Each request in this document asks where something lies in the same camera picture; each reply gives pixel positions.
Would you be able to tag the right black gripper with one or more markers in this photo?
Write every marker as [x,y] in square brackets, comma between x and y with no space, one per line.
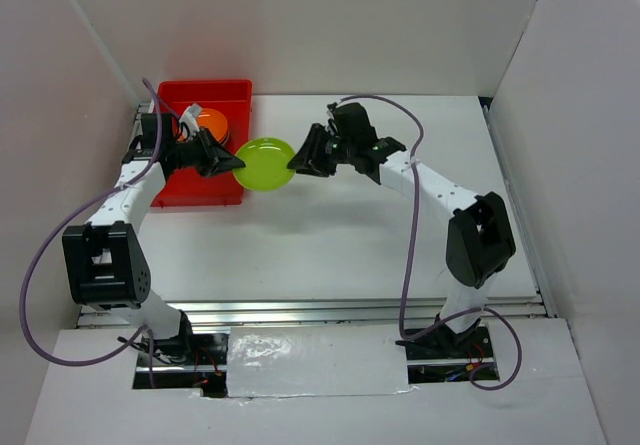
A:
[309,160]

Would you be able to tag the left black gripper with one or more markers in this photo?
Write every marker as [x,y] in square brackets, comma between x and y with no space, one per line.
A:
[222,159]

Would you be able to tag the green plate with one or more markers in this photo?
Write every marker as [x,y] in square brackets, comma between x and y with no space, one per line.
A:
[266,162]

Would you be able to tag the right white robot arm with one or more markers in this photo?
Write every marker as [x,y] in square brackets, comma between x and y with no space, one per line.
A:
[479,240]

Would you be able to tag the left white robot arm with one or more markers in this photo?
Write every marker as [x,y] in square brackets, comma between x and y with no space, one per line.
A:
[105,263]

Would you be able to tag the red plastic bin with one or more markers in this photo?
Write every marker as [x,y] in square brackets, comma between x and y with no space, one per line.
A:
[232,99]

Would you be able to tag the white foil cover sheet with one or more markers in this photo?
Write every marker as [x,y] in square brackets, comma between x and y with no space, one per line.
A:
[325,361]

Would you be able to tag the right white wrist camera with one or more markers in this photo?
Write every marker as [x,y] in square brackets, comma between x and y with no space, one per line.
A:
[331,128]

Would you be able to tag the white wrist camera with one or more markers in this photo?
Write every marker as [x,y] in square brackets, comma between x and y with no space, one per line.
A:
[331,128]
[189,119]

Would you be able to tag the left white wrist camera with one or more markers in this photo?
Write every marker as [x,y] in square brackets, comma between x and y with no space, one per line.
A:
[189,119]

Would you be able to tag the aluminium rail frame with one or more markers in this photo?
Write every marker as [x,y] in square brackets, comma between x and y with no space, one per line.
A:
[329,250]

